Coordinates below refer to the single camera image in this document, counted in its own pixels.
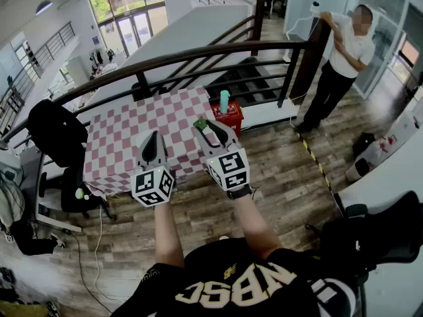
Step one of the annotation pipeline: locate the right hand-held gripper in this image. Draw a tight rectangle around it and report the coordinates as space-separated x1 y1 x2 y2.
194 121 250 192

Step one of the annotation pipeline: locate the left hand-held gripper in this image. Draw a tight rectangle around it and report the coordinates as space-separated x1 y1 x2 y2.
130 130 176 209

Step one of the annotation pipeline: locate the person's right forearm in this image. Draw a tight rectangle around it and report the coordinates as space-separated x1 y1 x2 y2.
231 192 284 262

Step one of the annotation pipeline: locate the person's left forearm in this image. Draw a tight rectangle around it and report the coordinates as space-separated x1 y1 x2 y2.
153 199 186 269

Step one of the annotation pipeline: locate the pink white checkered tablecloth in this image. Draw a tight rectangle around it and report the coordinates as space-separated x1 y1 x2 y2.
82 86 219 199

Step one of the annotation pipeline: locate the red box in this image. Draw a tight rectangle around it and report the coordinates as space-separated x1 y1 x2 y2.
210 100 246 139

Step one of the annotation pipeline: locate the teal bottle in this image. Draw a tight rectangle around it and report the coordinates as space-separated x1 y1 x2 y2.
219 90 231 116

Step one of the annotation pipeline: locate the dark staircase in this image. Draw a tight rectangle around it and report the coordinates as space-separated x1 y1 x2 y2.
204 56 292 106

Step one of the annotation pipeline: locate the dark curved railing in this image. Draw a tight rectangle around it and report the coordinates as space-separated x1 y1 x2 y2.
0 15 334 142

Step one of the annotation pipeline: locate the yellow black floor tape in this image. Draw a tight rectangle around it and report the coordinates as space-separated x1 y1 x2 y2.
295 132 345 211

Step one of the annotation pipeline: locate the white side desk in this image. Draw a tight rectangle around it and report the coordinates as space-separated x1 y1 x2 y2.
18 150 83 234

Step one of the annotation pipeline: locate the person's black printed shirt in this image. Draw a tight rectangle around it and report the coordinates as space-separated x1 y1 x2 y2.
110 238 360 317

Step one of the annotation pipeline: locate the white round appliance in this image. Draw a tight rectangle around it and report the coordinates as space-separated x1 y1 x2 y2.
345 157 375 182

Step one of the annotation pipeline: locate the black bag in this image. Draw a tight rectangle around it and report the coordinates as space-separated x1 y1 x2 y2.
352 132 376 159

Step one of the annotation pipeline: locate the white bag with red print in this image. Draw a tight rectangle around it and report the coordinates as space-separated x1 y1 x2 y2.
369 135 399 165

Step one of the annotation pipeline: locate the black mesh office chair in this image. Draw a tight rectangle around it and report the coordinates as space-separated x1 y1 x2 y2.
305 190 423 317

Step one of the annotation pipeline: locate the black wrist strap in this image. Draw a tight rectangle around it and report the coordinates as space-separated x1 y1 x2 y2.
226 184 254 201

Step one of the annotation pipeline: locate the white floor cable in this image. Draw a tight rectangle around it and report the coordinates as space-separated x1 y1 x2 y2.
93 205 105 291

